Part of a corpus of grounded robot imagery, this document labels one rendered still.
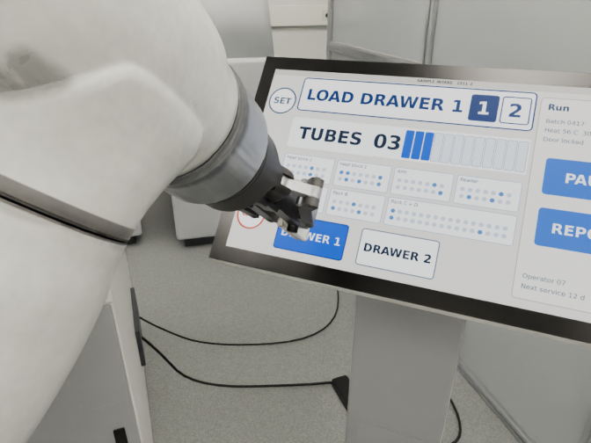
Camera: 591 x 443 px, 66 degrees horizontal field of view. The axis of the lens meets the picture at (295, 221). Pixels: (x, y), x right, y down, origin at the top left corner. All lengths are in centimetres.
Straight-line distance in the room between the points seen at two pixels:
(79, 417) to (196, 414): 74
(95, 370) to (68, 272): 76
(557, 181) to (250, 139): 40
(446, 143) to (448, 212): 9
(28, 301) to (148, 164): 7
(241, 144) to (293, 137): 36
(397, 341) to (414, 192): 25
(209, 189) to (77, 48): 14
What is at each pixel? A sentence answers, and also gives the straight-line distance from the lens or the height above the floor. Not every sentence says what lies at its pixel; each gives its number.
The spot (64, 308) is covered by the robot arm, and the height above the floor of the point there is 116.
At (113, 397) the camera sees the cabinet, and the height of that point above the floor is 58.
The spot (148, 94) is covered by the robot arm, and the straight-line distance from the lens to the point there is 20.
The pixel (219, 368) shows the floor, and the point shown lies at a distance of 186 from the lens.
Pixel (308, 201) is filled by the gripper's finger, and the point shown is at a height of 113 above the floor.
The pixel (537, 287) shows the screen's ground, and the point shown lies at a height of 100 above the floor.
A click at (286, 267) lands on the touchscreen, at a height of 97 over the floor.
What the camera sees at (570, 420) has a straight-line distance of 158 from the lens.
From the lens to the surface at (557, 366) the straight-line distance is 154.
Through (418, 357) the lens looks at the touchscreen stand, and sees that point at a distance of 74.
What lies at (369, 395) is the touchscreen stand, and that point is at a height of 68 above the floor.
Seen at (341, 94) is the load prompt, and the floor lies 116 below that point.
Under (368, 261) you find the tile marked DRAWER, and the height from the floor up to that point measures 99.
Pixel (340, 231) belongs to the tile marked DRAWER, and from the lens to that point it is 58.
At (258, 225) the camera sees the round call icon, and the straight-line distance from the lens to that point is 61.
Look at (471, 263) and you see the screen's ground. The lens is 56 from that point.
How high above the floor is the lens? 128
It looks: 26 degrees down
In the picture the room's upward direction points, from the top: straight up
